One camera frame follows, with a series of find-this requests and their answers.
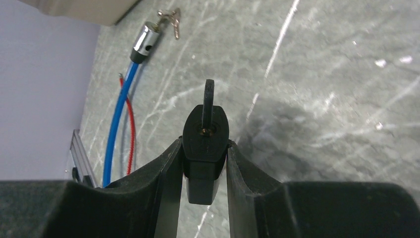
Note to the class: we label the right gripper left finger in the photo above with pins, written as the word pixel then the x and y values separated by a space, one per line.
pixel 144 204

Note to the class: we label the brown translucent tool box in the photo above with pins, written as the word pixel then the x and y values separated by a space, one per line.
pixel 101 12

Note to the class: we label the aluminium frame rail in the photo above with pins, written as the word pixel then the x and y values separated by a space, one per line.
pixel 82 171

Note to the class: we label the black headed key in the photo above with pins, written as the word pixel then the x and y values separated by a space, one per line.
pixel 207 111

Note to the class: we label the black padlock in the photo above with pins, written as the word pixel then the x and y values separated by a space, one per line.
pixel 204 155

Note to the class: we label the red cable lock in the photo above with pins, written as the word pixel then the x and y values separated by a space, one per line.
pixel 130 115

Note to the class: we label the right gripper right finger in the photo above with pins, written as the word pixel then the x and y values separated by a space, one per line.
pixel 259 206

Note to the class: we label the silver key bunch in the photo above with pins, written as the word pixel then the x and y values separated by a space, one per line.
pixel 171 16

